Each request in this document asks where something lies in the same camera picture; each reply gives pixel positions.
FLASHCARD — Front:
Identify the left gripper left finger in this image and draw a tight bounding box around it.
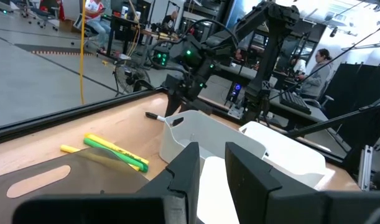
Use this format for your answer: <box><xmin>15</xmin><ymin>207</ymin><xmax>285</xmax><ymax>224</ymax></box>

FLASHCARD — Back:
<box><xmin>11</xmin><ymin>141</ymin><xmax>201</xmax><ymax>224</ymax></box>

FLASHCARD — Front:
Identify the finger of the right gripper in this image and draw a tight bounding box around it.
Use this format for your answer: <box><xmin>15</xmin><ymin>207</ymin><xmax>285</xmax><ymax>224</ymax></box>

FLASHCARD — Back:
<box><xmin>164</xmin><ymin>93</ymin><xmax>182</xmax><ymax>118</ymax></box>
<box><xmin>182</xmin><ymin>101</ymin><xmax>213</xmax><ymax>115</ymax></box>

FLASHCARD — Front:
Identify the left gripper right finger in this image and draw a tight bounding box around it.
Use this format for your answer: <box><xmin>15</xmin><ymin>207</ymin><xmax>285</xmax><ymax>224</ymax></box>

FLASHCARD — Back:
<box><xmin>225</xmin><ymin>141</ymin><xmax>380</xmax><ymax>224</ymax></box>

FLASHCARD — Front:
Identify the black mini marker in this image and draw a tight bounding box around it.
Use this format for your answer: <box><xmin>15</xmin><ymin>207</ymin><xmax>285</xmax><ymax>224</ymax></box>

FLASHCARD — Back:
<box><xmin>145</xmin><ymin>111</ymin><xmax>166</xmax><ymax>123</ymax></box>

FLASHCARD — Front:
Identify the white plastic bin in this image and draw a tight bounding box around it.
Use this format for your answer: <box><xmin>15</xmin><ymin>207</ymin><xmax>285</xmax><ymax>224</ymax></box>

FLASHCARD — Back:
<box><xmin>238</xmin><ymin>120</ymin><xmax>328</xmax><ymax>190</ymax></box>
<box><xmin>196</xmin><ymin>155</ymin><xmax>241</xmax><ymax>224</ymax></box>

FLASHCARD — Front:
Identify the thin green highlighter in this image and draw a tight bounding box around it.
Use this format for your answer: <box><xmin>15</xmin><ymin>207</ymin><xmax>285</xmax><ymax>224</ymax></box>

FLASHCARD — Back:
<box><xmin>83</xmin><ymin>138</ymin><xmax>149</xmax><ymax>174</ymax></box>

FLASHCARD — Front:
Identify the thin yellow highlighter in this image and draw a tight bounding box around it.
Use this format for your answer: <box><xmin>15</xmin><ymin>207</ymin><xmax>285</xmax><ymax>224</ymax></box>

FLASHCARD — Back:
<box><xmin>59</xmin><ymin>144</ymin><xmax>141</xmax><ymax>172</ymax></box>
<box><xmin>85</xmin><ymin>133</ymin><xmax>150</xmax><ymax>166</ymax></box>

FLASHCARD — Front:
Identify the grey plastic bin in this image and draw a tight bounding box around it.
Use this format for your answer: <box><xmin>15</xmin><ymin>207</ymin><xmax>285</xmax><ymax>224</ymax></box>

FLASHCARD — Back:
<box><xmin>159</xmin><ymin>110</ymin><xmax>269</xmax><ymax>166</ymax></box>

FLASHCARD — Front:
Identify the black box with green lights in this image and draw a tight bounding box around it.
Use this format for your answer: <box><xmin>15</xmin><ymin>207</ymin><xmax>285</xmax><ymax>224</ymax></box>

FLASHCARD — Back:
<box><xmin>151</xmin><ymin>46</ymin><xmax>171</xmax><ymax>68</ymax></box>

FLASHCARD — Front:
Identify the black computer with blue light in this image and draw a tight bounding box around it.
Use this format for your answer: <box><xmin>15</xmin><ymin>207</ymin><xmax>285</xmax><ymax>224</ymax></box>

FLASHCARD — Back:
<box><xmin>225</xmin><ymin>81</ymin><xmax>244</xmax><ymax>104</ymax></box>

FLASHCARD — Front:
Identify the black floor fan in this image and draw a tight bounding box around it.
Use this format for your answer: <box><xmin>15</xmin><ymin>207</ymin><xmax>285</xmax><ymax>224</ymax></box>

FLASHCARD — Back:
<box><xmin>113</xmin><ymin>57</ymin><xmax>153</xmax><ymax>96</ymax></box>

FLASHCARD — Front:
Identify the grey desk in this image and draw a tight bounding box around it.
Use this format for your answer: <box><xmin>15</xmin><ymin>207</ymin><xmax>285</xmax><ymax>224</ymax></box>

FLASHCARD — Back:
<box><xmin>208</xmin><ymin>63</ymin><xmax>330</xmax><ymax>125</ymax></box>

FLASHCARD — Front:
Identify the person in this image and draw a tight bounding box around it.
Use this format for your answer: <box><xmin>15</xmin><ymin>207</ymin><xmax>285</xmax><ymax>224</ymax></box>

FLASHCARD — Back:
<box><xmin>297</xmin><ymin>48</ymin><xmax>334</xmax><ymax>100</ymax></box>
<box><xmin>289</xmin><ymin>57</ymin><xmax>307</xmax><ymax>76</ymax></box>
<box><xmin>160</xmin><ymin>11</ymin><xmax>180</xmax><ymax>34</ymax></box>
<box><xmin>83</xmin><ymin>0</ymin><xmax>113</xmax><ymax>54</ymax></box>

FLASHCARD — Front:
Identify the black desk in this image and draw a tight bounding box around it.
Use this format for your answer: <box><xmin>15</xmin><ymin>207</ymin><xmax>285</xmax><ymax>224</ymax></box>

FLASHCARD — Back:
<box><xmin>105</xmin><ymin>14</ymin><xmax>153</xmax><ymax>58</ymax></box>

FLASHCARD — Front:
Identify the brown translucent plastic bin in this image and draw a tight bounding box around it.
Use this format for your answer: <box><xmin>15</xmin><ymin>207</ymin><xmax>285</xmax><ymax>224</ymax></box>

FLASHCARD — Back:
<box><xmin>0</xmin><ymin>146</ymin><xmax>151</xmax><ymax>224</ymax></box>

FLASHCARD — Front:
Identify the black keyboard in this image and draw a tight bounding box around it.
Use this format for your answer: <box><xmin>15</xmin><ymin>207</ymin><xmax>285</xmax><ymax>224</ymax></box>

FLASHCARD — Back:
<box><xmin>279</xmin><ymin>90</ymin><xmax>312</xmax><ymax>115</ymax></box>

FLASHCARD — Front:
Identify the silver aluminium extrusion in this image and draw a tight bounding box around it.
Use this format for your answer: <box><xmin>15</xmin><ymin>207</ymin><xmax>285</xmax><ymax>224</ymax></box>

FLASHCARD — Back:
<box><xmin>358</xmin><ymin>144</ymin><xmax>374</xmax><ymax>191</ymax></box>

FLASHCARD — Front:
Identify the black partition panel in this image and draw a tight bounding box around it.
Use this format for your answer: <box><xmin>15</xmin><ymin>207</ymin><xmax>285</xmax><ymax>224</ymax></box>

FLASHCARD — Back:
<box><xmin>325</xmin><ymin>61</ymin><xmax>380</xmax><ymax>147</ymax></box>

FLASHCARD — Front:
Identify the yellow hanging cable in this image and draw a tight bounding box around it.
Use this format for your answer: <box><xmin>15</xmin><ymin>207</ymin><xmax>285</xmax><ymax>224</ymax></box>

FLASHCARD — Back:
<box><xmin>79</xmin><ymin>0</ymin><xmax>86</xmax><ymax>106</ymax></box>

